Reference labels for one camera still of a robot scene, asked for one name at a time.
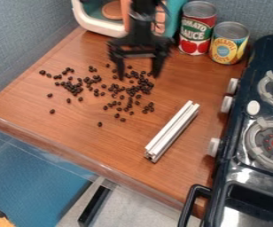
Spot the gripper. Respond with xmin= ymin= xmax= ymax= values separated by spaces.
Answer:
xmin=104 ymin=18 xmax=177 ymax=82

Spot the pile of dark bits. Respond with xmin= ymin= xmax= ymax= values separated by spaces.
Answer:
xmin=38 ymin=63 xmax=157 ymax=128

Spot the toy microwave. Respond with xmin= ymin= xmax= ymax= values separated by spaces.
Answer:
xmin=70 ymin=0 xmax=189 ymax=39

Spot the red tomato can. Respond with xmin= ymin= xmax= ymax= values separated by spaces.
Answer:
xmin=176 ymin=0 xmax=219 ymax=57

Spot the silver metal bar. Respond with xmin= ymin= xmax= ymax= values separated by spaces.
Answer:
xmin=144 ymin=99 xmax=202 ymax=164

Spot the yellow pineapple can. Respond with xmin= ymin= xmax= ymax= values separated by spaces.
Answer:
xmin=207 ymin=20 xmax=251 ymax=66

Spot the toy stove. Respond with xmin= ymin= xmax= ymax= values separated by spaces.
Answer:
xmin=176 ymin=34 xmax=273 ymax=227

